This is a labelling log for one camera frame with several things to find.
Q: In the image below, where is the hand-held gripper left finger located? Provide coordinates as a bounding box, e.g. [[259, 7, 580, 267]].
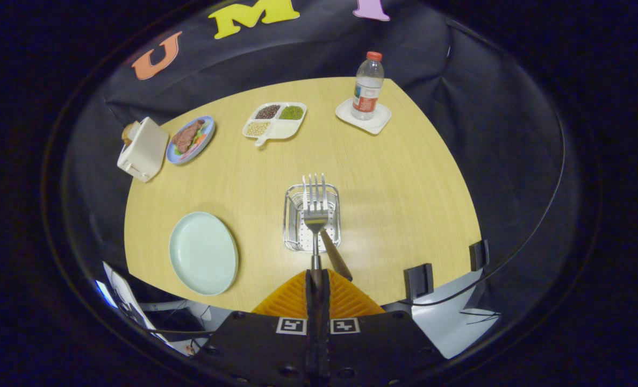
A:
[[192, 270, 318, 387]]

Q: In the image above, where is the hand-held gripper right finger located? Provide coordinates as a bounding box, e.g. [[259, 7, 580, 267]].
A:
[[318, 270, 451, 387]]

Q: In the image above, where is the metal spoon with brown handle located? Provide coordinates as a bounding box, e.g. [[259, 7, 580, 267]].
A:
[[320, 230, 353, 282]]

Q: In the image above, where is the metal fork with brown handle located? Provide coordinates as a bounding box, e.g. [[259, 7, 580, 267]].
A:
[[303, 173, 330, 272]]

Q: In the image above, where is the light green plate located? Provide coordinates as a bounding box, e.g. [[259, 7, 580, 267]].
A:
[[169, 211, 239, 296]]

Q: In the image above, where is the white paper sheet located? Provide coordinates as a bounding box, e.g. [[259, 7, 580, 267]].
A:
[[103, 262, 158, 336]]

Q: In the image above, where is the white divided dish with beans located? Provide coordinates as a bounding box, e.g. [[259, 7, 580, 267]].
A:
[[242, 102, 307, 147]]

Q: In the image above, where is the blue food plate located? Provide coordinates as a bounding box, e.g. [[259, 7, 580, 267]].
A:
[[166, 116, 216, 165]]

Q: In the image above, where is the brown meat piece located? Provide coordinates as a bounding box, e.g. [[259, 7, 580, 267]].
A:
[[171, 119, 205, 154]]

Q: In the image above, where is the white square coaster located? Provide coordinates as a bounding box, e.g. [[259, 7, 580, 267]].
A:
[[335, 97, 392, 135]]

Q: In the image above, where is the black backdrop cloth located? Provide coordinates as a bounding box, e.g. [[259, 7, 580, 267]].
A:
[[63, 0, 567, 302]]

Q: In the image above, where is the white toaster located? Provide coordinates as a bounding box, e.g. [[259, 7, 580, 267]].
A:
[[117, 117, 169, 183]]

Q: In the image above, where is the brown toast slice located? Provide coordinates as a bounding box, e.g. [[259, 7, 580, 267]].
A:
[[121, 121, 141, 146]]

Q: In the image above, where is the clear bottle with red cap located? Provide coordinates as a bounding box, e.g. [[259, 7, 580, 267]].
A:
[[351, 52, 384, 120]]

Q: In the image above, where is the metal wire basket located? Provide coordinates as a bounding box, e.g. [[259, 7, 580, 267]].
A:
[[283, 184, 342, 253]]

